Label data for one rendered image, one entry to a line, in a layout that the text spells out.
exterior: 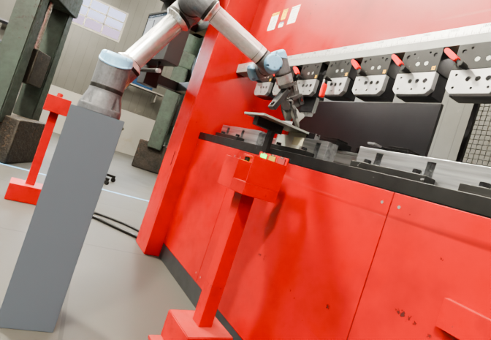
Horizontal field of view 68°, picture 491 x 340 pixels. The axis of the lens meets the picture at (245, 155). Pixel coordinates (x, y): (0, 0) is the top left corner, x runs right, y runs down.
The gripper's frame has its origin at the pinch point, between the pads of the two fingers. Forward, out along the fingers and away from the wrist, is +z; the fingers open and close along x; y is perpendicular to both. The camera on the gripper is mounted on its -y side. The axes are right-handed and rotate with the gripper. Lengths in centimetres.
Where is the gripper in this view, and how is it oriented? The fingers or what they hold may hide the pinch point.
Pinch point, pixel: (292, 126)
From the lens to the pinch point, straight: 173.9
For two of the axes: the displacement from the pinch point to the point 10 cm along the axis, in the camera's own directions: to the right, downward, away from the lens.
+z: 2.8, 9.1, 3.1
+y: 8.3, -3.9, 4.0
